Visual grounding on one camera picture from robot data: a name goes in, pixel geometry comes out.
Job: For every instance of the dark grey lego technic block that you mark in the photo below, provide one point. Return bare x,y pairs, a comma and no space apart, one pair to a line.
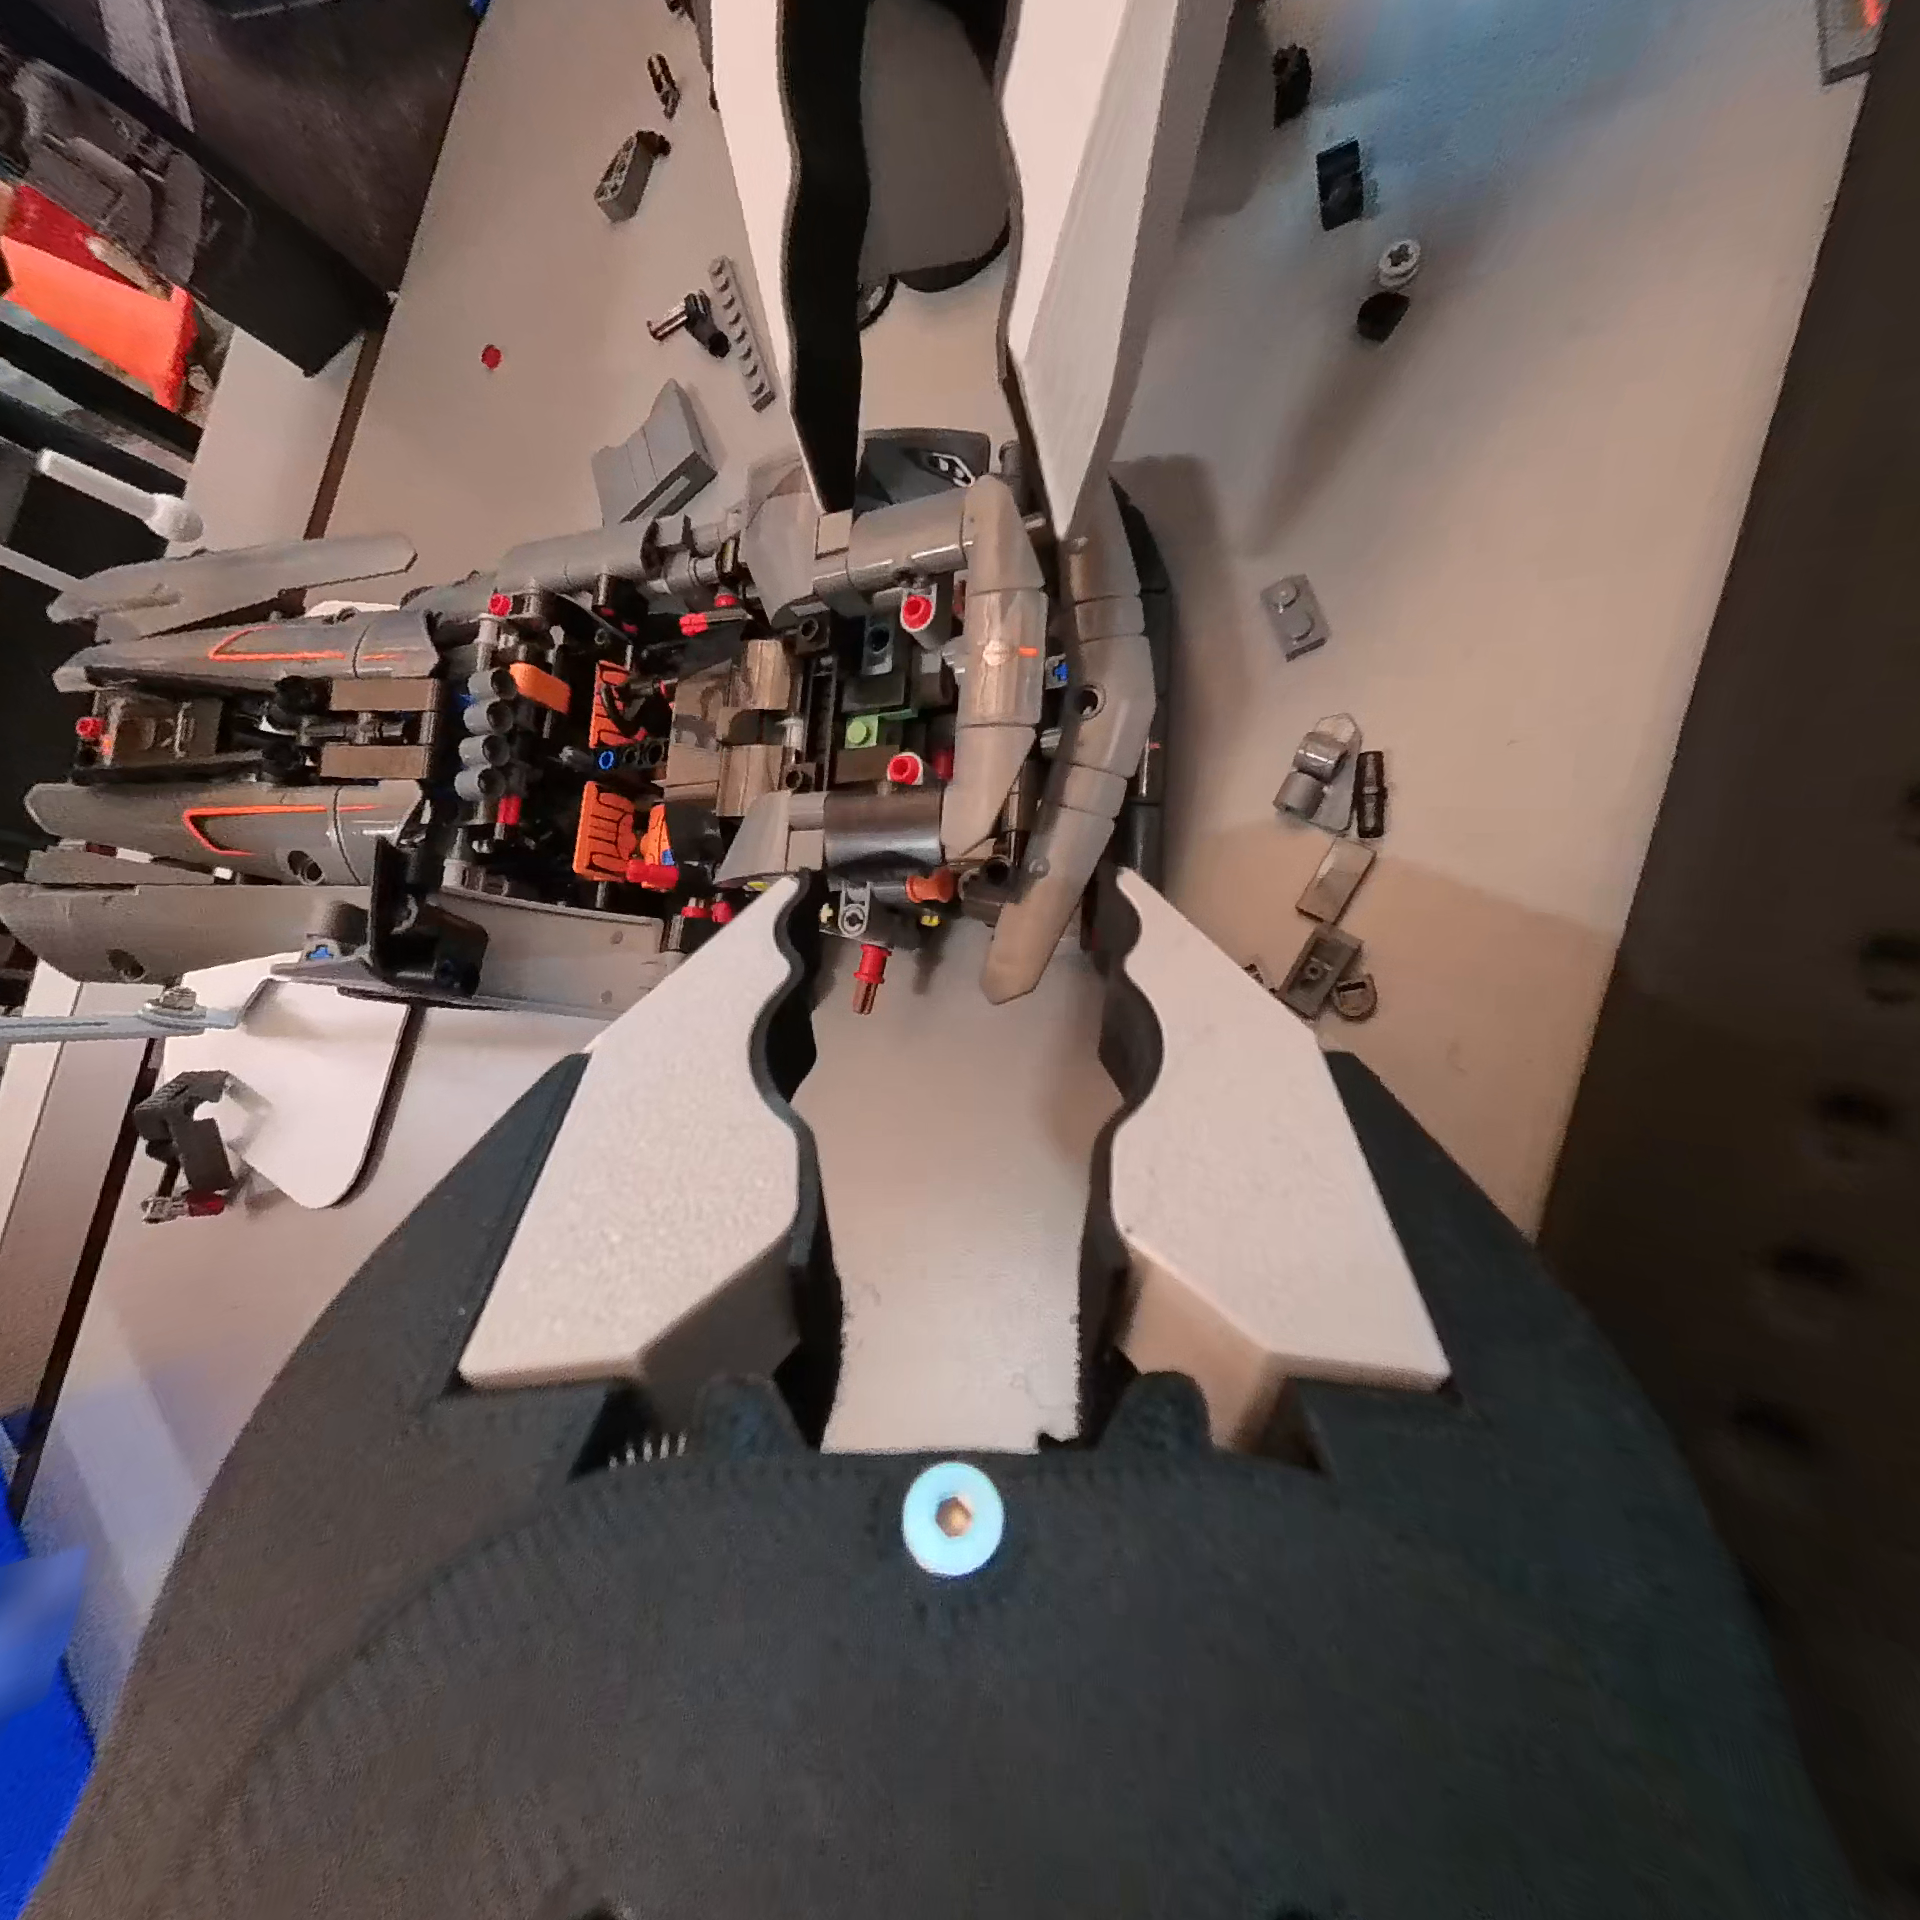
631,173

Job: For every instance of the short black lego pin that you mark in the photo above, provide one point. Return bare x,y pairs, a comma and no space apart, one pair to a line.
1372,792

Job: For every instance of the dark lego plate red mark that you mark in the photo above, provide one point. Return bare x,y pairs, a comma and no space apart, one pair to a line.
1849,38

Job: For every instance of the black dimpled foam mat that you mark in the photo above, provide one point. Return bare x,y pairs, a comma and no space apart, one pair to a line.
1770,1052

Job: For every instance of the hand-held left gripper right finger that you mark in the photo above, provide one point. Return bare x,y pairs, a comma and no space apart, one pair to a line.
1276,1201

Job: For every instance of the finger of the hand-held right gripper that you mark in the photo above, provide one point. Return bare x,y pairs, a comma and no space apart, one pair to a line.
749,120
1110,227

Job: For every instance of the black lego bush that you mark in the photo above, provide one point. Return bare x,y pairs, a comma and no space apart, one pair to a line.
1385,315

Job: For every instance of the grey lego gear stud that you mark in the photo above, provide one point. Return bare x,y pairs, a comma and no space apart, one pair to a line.
1397,264

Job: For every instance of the dark glossy lego tile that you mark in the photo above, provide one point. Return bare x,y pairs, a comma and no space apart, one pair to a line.
1336,883

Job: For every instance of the light grey lego tile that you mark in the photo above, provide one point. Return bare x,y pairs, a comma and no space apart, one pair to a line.
1319,969

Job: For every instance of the grey lego car model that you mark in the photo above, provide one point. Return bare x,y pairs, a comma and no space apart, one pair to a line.
1007,675

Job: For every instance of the grey lego sloped panel assembly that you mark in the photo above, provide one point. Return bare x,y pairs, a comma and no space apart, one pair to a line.
660,460

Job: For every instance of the black lego set box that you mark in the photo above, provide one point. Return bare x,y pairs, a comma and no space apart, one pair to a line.
332,181

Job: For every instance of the small black lego piece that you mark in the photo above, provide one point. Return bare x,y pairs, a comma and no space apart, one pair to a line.
1292,85

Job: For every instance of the red storage bin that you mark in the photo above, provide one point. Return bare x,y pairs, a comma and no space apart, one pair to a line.
90,315

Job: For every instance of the long grey lego plate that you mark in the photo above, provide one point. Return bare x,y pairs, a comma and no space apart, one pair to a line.
745,338

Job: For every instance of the black clip piece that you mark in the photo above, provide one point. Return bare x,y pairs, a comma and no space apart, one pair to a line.
190,1141

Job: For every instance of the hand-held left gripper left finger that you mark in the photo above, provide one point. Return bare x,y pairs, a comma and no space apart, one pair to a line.
646,1201

